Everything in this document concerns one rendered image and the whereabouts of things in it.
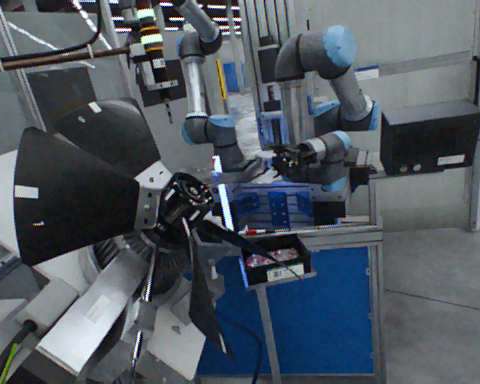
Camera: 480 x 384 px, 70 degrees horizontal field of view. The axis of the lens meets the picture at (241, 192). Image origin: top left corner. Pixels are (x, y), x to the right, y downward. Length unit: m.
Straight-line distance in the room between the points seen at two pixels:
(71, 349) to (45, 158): 0.30
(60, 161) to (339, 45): 0.78
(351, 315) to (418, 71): 1.78
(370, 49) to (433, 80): 0.48
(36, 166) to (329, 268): 1.08
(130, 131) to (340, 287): 0.99
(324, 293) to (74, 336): 1.04
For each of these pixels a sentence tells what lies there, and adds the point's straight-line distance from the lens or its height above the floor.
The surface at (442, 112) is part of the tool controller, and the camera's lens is 1.22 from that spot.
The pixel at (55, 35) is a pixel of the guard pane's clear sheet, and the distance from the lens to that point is 1.87.
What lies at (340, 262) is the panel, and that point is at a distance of 1.39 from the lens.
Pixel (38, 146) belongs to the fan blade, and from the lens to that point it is 0.65.
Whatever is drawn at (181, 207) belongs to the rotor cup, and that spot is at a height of 1.21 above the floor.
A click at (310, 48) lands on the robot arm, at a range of 1.10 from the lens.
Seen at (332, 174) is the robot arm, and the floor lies 1.09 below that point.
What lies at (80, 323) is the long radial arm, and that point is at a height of 1.12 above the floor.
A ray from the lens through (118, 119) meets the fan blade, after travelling 0.93.
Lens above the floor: 1.47
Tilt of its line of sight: 20 degrees down
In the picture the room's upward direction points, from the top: 10 degrees counter-clockwise
